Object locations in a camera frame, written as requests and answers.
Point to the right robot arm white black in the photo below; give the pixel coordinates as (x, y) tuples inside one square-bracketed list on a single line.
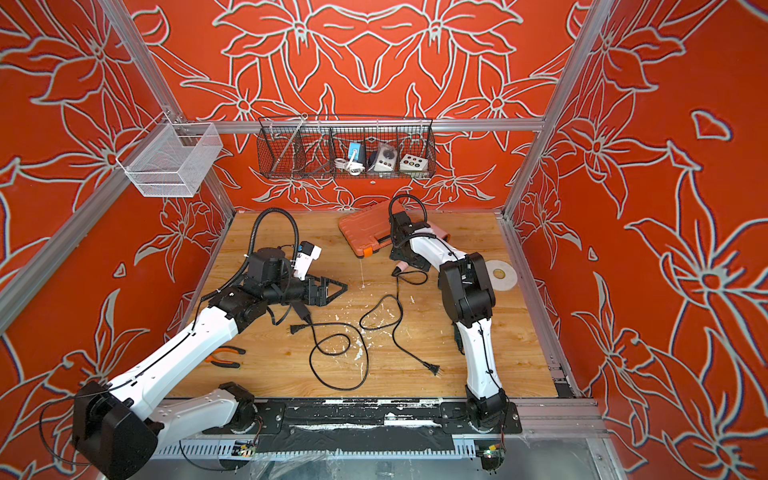
[(468, 299)]

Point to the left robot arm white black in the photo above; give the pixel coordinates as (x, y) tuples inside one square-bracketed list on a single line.
[(118, 425)]

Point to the white power strip cube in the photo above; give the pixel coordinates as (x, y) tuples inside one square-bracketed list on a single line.
[(412, 165)]

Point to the orange plastic tool case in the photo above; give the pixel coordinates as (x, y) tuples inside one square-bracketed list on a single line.
[(368, 230)]

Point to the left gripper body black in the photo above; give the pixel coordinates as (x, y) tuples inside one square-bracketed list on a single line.
[(309, 277)]

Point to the clear acrylic wall bin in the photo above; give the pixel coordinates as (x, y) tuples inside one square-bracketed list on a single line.
[(171, 160)]

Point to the white round adapter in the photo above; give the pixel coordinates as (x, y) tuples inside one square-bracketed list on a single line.
[(385, 159)]

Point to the black hair dryer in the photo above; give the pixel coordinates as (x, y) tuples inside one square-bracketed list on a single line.
[(302, 311)]

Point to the black wire wall basket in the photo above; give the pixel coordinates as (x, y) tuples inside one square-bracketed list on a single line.
[(315, 146)]

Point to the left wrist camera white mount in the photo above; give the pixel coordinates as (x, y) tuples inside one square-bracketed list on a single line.
[(306, 254)]

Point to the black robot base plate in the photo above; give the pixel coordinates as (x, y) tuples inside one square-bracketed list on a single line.
[(369, 427)]

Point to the pink hair dryer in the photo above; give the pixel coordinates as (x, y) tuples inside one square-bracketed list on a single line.
[(424, 249)]

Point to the white tape roll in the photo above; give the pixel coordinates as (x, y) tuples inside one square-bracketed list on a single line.
[(503, 276)]

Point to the orange handled pliers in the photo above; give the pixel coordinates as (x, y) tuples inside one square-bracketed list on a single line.
[(220, 357)]

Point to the blue white small box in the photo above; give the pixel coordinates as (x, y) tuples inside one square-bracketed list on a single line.
[(355, 153)]

